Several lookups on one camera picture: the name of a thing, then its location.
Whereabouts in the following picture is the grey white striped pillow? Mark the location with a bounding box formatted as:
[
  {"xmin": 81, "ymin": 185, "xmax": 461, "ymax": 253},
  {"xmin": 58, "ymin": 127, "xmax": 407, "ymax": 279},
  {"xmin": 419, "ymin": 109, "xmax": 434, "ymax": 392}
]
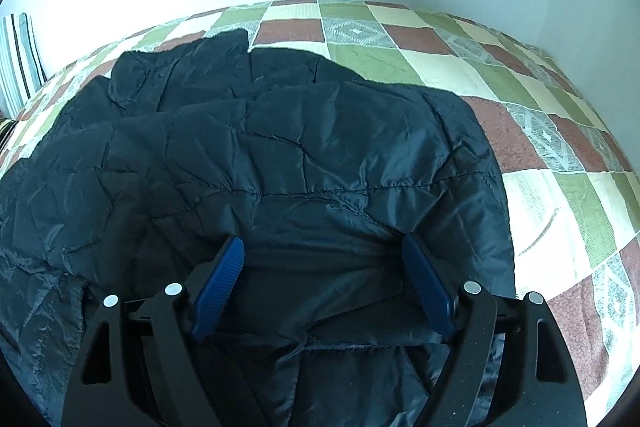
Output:
[{"xmin": 0, "ymin": 12, "xmax": 49, "ymax": 118}]

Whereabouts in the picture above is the checkered patchwork bedspread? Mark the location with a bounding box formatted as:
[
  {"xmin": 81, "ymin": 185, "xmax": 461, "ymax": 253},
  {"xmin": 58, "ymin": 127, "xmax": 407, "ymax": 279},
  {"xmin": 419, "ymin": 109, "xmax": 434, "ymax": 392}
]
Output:
[{"xmin": 0, "ymin": 0, "xmax": 640, "ymax": 408}]

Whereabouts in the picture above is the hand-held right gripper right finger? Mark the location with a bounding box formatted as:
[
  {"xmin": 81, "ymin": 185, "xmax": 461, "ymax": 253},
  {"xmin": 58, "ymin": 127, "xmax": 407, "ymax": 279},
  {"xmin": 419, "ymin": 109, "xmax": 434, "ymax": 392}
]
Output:
[{"xmin": 401, "ymin": 233, "xmax": 589, "ymax": 427}]

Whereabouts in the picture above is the dark navy puffer jacket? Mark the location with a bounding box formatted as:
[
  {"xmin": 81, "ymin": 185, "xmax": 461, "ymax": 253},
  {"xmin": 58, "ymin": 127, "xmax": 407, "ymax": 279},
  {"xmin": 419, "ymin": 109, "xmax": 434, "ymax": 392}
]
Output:
[{"xmin": 0, "ymin": 27, "xmax": 517, "ymax": 427}]

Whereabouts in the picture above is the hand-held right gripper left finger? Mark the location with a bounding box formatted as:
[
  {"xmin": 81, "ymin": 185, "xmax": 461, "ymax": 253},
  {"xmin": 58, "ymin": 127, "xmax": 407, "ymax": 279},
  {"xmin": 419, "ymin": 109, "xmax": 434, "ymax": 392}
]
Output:
[{"xmin": 62, "ymin": 234, "xmax": 246, "ymax": 427}]

